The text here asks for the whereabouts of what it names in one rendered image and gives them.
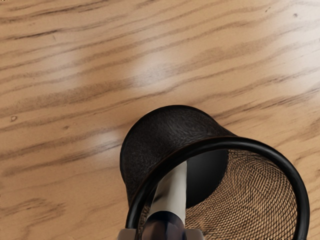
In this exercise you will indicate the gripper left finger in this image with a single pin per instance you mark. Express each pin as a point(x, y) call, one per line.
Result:
point(126, 234)

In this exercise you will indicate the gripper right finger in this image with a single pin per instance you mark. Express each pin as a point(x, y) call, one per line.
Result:
point(196, 235)

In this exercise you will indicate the white pen with dark cap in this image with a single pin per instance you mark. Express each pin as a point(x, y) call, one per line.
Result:
point(172, 192)

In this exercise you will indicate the black mesh pen holder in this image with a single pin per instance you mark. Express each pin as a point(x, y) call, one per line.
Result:
point(160, 140)

